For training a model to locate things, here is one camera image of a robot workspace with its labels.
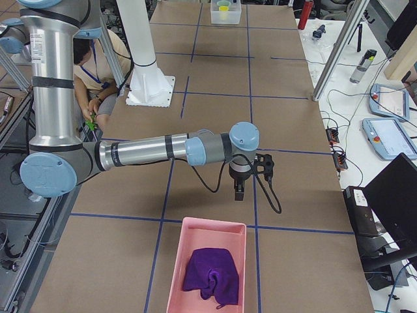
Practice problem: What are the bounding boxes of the far teach pendant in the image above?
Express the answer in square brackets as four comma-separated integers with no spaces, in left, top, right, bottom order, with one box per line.
[369,83,410,122]

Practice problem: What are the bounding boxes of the purple microfibre cloth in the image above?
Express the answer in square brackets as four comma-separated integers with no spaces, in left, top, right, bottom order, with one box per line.
[182,248,240,309]

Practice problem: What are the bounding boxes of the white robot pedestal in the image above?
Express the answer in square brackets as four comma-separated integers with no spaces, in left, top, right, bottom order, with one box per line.
[117,0,175,108]

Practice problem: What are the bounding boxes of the pink plastic bin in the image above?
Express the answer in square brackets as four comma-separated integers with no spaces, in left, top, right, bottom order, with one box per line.
[167,217,246,312]

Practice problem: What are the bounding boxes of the red water bottle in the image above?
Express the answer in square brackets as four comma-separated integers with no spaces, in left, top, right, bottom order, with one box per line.
[297,0,314,30]

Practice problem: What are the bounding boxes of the mint green bowl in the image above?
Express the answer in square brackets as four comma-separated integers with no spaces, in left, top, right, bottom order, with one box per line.
[216,0,231,7]

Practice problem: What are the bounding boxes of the clear plastic storage box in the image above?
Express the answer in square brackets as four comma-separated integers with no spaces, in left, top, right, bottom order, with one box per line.
[210,0,242,25]

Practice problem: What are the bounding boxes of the teach pendant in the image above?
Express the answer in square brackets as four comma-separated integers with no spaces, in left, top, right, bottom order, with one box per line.
[369,83,410,122]
[362,117,416,160]

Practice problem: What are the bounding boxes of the near teach pendant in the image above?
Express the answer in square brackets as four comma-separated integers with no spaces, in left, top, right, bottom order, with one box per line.
[362,117,416,160]

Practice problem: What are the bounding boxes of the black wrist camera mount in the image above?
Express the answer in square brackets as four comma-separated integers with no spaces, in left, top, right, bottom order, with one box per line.
[253,153,274,181]

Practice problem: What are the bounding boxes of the clear bottle black cap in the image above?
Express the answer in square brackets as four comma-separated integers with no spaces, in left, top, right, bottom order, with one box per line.
[349,49,377,83]

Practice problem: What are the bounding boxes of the black monitor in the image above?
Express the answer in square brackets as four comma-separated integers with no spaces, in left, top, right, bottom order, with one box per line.
[363,153,416,257]

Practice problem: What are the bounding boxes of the person in tan shirt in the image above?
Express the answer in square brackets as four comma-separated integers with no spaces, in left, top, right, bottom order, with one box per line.
[73,38,119,130]

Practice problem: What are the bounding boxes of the aluminium frame post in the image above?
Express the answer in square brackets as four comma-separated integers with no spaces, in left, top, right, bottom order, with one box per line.
[312,0,369,102]

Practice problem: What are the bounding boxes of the green handled tool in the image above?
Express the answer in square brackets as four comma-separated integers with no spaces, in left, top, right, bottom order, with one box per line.
[85,113,98,131]

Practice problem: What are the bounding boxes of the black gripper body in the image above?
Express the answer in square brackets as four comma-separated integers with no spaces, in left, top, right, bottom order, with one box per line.
[229,169,252,201]

